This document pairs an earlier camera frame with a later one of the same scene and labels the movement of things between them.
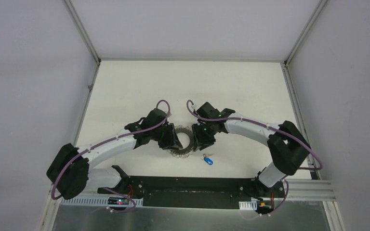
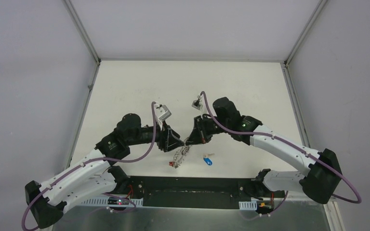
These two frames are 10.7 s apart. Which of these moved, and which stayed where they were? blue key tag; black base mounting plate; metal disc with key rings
Moved: metal disc with key rings
Stayed: black base mounting plate; blue key tag
